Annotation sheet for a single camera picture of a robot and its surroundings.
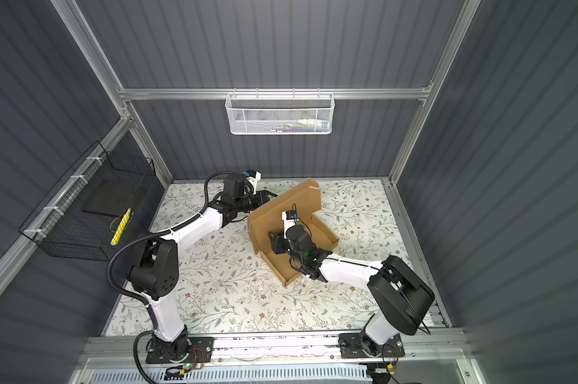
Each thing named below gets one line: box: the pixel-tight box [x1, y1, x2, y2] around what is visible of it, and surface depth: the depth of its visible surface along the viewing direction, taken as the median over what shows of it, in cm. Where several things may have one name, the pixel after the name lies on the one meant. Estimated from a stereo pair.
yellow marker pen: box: [109, 208, 133, 247], surface depth 72 cm
